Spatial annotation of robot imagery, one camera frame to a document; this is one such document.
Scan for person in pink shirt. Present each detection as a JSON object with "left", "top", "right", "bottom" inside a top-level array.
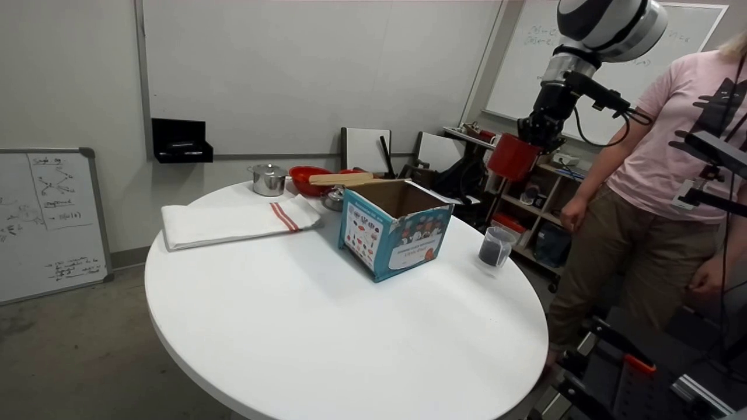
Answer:
[{"left": 549, "top": 35, "right": 747, "bottom": 354}]

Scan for blue cardboard box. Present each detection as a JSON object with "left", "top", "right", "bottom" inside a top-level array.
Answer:
[{"left": 338, "top": 179, "right": 454, "bottom": 282}]

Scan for white round table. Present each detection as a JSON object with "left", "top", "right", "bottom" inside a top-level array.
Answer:
[{"left": 144, "top": 210, "right": 549, "bottom": 420}]

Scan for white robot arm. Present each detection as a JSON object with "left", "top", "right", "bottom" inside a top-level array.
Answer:
[{"left": 515, "top": 0, "right": 667, "bottom": 151}]

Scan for white towel with red stripes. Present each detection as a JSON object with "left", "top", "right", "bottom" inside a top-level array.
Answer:
[{"left": 162, "top": 196, "right": 319, "bottom": 249}]

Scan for large wall whiteboard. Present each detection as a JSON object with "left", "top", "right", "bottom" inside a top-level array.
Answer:
[{"left": 485, "top": 0, "right": 726, "bottom": 147}]

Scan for wooden shelf unit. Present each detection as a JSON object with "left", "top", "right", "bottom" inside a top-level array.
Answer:
[{"left": 445, "top": 128, "right": 590, "bottom": 278}]

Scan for red mug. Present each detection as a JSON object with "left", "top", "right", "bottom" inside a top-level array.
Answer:
[{"left": 487, "top": 134, "right": 539, "bottom": 182}]

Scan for red bowl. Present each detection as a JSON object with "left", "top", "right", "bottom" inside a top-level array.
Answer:
[{"left": 289, "top": 166, "right": 330, "bottom": 199}]

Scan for black case on floor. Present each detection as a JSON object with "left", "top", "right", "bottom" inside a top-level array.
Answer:
[{"left": 152, "top": 120, "right": 213, "bottom": 164}]

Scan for small steel pot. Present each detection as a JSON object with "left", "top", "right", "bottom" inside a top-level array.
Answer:
[{"left": 250, "top": 164, "right": 287, "bottom": 196}]

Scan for wooden board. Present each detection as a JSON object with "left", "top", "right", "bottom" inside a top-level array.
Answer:
[{"left": 309, "top": 173, "right": 373, "bottom": 187}]

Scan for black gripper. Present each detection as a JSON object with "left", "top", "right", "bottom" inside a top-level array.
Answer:
[{"left": 515, "top": 84, "right": 578, "bottom": 151}]

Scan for clear measuring cup with beans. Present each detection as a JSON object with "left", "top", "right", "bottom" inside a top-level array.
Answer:
[{"left": 479, "top": 225, "right": 518, "bottom": 266}]

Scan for small whiteboard on floor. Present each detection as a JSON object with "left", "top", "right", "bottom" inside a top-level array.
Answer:
[{"left": 0, "top": 147, "right": 110, "bottom": 304}]

